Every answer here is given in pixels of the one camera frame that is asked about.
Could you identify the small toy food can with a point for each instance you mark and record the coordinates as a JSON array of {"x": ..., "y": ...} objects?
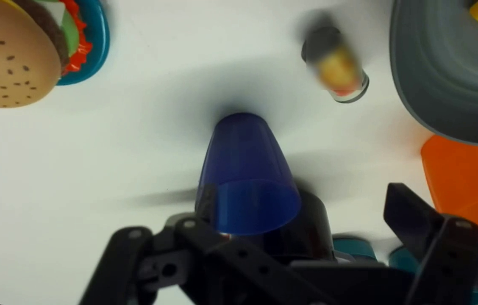
[{"x": 337, "y": 67}]

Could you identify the blue plastic cup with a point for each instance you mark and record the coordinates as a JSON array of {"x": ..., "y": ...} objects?
[{"x": 247, "y": 169}]

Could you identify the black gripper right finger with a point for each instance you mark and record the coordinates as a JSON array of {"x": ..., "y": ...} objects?
[{"x": 452, "y": 264}]

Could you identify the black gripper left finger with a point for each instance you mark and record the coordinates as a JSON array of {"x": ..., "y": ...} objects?
[{"x": 193, "y": 259}]

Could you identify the small teal plate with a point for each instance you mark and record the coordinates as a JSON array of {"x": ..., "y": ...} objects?
[{"x": 95, "y": 39}]

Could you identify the grey round plate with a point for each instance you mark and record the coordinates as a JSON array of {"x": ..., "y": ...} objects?
[{"x": 447, "y": 72}]

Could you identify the orange plastic cup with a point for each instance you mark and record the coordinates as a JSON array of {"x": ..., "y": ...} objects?
[{"x": 469, "y": 179}]

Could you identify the toy hamburger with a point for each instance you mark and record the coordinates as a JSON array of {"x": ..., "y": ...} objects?
[{"x": 7, "y": 50}]

